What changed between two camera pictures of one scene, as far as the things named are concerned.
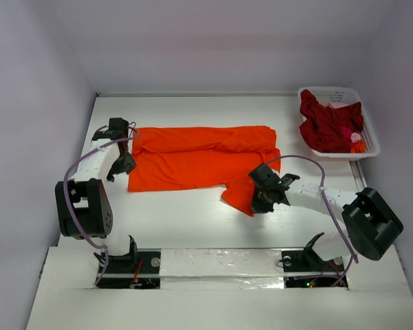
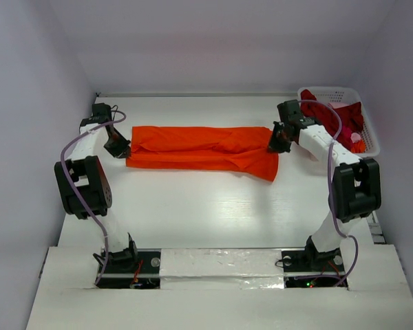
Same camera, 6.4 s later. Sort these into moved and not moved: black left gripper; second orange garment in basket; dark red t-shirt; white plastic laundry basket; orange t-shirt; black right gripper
Moved: orange t-shirt; black left gripper; black right gripper
Not moved: second orange garment in basket; dark red t-shirt; white plastic laundry basket
